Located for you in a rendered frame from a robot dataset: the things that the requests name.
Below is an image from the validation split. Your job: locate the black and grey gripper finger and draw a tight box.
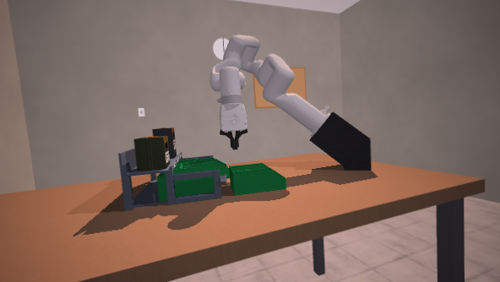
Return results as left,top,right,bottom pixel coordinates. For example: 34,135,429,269
235,129,247,149
220,130,236,150

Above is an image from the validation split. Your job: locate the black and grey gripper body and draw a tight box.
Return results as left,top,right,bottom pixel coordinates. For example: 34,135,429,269
220,103,247,132

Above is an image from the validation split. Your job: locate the green bin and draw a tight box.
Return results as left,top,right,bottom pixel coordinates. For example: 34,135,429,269
229,163,285,196
157,167,215,202
174,158,201,170
179,157,230,179

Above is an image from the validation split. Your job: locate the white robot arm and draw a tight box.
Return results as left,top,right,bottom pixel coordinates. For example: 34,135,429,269
210,35,330,136

